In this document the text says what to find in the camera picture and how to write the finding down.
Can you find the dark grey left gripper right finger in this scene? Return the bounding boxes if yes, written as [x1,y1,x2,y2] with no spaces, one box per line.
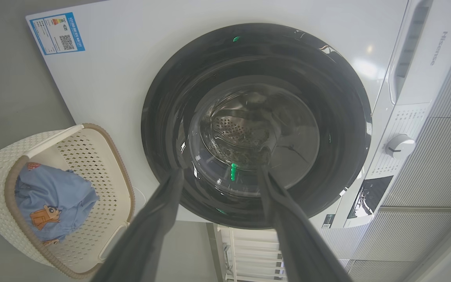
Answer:
[257,164,353,282]

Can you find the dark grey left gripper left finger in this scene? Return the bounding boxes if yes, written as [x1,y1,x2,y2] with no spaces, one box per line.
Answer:
[91,168,186,282]

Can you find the blue patterned garment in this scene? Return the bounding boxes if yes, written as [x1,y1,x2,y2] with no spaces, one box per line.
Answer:
[15,163,100,246]

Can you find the black round glass washer door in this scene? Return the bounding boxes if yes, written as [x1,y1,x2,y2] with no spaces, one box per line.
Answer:
[141,23,372,230]

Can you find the black washer display panel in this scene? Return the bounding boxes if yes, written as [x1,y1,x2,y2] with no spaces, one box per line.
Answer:
[347,175,393,219]

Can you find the steel perforated washer drum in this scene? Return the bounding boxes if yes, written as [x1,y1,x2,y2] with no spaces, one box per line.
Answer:
[206,94,281,169]

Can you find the white control knob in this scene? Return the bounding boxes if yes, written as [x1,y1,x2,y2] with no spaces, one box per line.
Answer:
[385,134,416,159]

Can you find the white front-load washing machine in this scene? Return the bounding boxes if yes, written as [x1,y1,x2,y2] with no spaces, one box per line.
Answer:
[26,0,451,230]

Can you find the white slatted rack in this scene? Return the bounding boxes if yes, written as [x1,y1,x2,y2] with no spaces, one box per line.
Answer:
[212,223,289,282]

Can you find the cream perforated laundry basket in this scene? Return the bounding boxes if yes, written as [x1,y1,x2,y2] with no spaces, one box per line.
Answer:
[0,123,136,279]

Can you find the blue energy label sticker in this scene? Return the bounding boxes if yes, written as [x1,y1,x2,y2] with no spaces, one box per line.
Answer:
[29,13,85,55]

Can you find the white detergent drawer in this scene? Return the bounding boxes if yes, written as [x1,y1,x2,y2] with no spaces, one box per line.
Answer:
[388,0,451,106]

